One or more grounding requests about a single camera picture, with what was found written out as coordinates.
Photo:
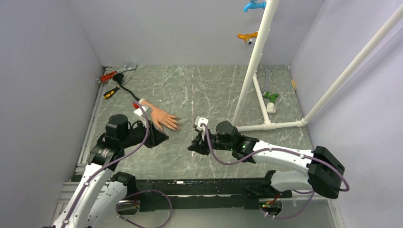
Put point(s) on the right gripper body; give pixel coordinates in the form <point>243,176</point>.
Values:
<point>215,141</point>

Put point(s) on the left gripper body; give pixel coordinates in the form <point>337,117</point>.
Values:
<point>138,133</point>

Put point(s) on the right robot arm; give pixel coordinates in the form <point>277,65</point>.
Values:
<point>316,170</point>

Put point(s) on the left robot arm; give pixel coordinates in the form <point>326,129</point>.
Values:
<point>101,187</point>

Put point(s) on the mannequin practice hand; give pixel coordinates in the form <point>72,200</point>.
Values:
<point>161,118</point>

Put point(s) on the yellow black screwdriver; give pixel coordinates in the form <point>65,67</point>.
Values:
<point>119,80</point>

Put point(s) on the green faucet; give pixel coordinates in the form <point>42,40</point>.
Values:
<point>270,96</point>

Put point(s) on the silver spanner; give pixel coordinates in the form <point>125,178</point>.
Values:
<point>268,71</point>

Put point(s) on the orange faucet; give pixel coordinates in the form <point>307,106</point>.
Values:
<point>248,38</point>

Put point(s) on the blue faucet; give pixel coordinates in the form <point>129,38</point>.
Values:
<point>254,4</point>

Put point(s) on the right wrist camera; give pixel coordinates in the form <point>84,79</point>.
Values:
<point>200,125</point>

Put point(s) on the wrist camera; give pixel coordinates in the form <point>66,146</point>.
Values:
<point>142,113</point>
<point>200,125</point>

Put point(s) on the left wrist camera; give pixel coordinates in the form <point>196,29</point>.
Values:
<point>142,113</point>

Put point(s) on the red handled adjustable wrench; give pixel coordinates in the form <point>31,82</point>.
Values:
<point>110,75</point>

